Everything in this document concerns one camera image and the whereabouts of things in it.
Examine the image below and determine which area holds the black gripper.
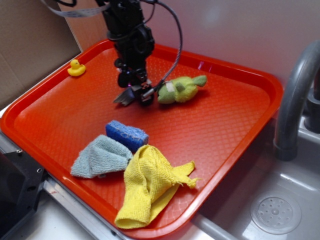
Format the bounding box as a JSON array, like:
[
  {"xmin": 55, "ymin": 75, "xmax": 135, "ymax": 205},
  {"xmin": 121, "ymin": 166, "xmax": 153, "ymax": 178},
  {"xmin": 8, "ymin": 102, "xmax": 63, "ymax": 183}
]
[{"xmin": 113, "ymin": 54, "xmax": 154, "ymax": 106}]

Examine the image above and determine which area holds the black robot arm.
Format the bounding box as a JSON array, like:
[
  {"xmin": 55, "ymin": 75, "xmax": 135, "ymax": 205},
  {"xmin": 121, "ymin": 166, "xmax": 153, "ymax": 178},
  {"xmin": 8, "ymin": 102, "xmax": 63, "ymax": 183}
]
[{"xmin": 96, "ymin": 0, "xmax": 155, "ymax": 106}]

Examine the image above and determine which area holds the blue sponge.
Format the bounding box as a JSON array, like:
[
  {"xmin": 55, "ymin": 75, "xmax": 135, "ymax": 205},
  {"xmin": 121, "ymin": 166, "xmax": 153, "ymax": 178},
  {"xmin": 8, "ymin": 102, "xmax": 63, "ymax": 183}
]
[{"xmin": 105, "ymin": 120, "xmax": 149, "ymax": 153}]

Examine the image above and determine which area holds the green plush toy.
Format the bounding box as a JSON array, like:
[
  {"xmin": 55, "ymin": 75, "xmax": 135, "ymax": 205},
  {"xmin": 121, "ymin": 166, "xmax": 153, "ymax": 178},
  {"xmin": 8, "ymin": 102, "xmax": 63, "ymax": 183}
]
[{"xmin": 157, "ymin": 75, "xmax": 208, "ymax": 105}]

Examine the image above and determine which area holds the teal terry cloth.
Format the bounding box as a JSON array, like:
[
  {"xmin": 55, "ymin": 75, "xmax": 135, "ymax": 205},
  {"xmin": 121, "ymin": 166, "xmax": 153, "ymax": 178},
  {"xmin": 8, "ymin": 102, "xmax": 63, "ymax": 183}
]
[{"xmin": 70, "ymin": 135, "xmax": 133, "ymax": 179}]

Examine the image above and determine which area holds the yellow rubber duck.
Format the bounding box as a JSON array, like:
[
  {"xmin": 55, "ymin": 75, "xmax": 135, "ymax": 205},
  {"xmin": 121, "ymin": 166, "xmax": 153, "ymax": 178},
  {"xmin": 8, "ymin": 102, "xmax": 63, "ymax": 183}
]
[{"xmin": 67, "ymin": 59, "xmax": 87, "ymax": 77}]

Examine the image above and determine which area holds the yellow knitted cloth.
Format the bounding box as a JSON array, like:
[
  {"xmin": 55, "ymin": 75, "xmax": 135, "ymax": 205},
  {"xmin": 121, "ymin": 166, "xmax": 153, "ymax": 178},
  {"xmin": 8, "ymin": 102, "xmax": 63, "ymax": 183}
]
[{"xmin": 114, "ymin": 145, "xmax": 198, "ymax": 230}]

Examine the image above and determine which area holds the red plastic tray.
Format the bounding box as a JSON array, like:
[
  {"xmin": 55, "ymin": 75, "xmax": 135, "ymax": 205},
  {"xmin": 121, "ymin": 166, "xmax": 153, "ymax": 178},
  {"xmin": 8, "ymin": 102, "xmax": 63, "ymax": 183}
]
[{"xmin": 0, "ymin": 40, "xmax": 283, "ymax": 240}]

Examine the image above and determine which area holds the brown cardboard panel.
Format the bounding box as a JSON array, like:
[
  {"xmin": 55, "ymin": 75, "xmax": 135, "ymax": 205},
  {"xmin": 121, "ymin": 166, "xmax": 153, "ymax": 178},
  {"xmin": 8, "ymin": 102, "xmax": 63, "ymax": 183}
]
[{"xmin": 0, "ymin": 0, "xmax": 81, "ymax": 109}]

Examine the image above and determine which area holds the grey sink faucet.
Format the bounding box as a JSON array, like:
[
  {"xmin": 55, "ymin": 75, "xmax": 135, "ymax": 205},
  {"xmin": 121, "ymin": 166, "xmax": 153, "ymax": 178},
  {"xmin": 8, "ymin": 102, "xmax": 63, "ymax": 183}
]
[{"xmin": 273, "ymin": 40, "xmax": 320, "ymax": 161}]

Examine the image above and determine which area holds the grey sink basin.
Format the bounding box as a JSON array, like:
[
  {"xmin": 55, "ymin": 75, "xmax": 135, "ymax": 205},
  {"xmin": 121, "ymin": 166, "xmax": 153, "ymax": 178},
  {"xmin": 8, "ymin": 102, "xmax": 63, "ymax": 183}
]
[{"xmin": 192, "ymin": 123, "xmax": 320, "ymax": 240}]

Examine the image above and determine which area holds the braided grey cable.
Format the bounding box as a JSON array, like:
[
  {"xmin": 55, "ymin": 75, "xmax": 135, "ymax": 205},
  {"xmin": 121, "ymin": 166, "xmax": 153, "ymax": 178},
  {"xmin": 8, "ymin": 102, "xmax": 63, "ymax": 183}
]
[{"xmin": 139, "ymin": 0, "xmax": 183, "ymax": 91}]

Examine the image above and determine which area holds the flat ribbon cable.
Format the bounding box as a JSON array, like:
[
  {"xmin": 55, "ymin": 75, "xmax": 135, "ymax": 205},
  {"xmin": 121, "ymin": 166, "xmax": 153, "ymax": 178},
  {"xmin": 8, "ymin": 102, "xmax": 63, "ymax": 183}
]
[{"xmin": 41, "ymin": 0, "xmax": 111, "ymax": 18}]

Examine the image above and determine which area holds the aluminium frame rail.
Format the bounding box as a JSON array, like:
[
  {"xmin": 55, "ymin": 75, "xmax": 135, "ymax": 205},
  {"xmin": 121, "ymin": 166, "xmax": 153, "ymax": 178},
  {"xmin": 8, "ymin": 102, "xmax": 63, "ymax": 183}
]
[{"xmin": 0, "ymin": 133, "xmax": 124, "ymax": 240}]

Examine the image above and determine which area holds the black metal mount bracket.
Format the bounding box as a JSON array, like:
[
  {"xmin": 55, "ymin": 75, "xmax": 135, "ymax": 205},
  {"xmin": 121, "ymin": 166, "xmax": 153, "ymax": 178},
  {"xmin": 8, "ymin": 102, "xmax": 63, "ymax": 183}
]
[{"xmin": 0, "ymin": 151, "xmax": 45, "ymax": 240}]

